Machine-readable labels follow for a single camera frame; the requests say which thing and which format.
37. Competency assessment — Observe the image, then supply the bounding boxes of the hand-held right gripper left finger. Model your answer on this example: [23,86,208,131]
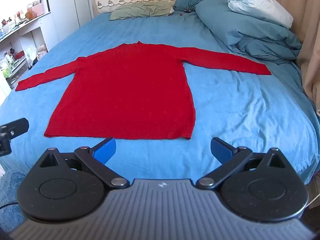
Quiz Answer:
[37,137,130,189]

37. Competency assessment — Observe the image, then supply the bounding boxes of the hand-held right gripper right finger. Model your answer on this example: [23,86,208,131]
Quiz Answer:
[196,137,291,189]

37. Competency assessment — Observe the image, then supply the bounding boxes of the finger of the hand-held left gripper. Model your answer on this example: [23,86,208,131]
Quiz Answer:
[0,117,30,139]

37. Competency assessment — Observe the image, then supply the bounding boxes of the red towel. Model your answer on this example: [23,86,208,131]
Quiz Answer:
[15,41,272,140]

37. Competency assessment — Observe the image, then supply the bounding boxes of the bed with blue sheet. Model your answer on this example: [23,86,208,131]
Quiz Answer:
[0,12,320,186]

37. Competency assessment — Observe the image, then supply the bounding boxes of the blue fluffy rug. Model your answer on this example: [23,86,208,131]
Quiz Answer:
[0,169,26,222]

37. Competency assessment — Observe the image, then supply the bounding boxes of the white shelf unit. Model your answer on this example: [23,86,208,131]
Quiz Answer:
[0,12,54,98]

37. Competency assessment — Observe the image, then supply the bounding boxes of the orange jar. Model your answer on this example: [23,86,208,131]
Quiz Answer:
[25,7,38,21]

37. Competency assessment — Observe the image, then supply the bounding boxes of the teal duvet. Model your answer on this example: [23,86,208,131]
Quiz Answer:
[195,0,303,64]

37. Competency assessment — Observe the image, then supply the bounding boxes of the pink box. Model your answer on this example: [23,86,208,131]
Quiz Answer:
[34,2,45,16]

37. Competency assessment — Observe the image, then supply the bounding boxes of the white wardrobe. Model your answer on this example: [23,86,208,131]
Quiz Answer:
[44,0,93,51]

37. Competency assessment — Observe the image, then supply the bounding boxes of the green pillow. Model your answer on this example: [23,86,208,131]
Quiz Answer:
[109,0,174,21]

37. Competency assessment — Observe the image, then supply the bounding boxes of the pale blue white blanket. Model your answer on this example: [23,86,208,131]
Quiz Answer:
[227,0,294,29]

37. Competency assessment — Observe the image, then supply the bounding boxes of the black cable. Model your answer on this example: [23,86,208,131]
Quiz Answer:
[0,201,19,210]

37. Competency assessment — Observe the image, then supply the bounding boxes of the white cable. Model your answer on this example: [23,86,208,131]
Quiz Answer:
[305,194,317,208]

